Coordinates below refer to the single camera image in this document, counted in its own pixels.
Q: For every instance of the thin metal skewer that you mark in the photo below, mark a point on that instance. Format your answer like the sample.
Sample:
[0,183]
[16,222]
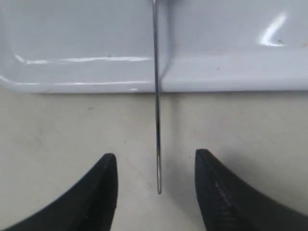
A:
[157,98]

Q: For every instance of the white rectangular plastic tray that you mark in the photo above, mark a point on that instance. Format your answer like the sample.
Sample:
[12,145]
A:
[106,46]

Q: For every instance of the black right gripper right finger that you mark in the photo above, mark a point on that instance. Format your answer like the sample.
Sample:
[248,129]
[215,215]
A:
[227,203]

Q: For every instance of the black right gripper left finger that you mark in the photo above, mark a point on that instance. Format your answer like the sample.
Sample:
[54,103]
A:
[87,206]

